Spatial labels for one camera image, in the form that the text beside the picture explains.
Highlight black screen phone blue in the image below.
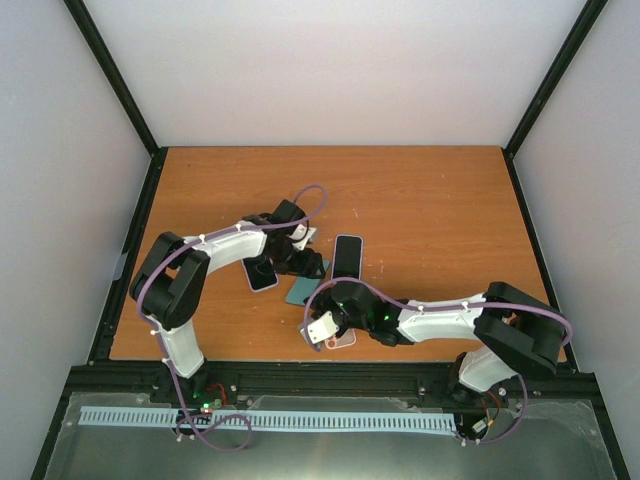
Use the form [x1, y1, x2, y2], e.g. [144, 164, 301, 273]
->
[332, 235, 363, 280]

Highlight light blue cable duct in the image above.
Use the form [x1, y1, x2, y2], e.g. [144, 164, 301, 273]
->
[77, 406, 456, 436]

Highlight black phone face up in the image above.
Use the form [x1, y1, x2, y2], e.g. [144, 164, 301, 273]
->
[242, 257, 278, 292]

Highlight teal green phone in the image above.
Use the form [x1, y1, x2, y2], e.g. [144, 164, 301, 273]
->
[285, 275, 326, 306]

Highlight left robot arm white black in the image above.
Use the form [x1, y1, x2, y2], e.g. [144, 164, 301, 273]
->
[130, 200, 326, 403]

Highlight left electronics board red wires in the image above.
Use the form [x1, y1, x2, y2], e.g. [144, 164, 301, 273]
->
[193, 382, 229, 414]

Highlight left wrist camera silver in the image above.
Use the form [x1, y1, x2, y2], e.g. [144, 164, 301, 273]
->
[289, 224, 317, 251]

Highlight right connector orange wires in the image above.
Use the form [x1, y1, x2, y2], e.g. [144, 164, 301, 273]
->
[469, 387, 507, 435]

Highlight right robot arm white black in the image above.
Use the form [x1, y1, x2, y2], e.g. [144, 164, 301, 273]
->
[300, 277, 573, 394]

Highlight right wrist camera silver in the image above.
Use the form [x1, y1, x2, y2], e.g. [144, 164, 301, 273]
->
[298, 311, 340, 352]

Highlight purple phone case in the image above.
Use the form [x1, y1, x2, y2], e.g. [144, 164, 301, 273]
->
[241, 256, 280, 293]

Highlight pink phone case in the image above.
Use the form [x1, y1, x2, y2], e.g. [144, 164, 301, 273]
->
[324, 329, 357, 350]

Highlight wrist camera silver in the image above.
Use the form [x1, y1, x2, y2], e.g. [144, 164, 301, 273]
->
[289, 224, 317, 251]
[298, 311, 340, 352]

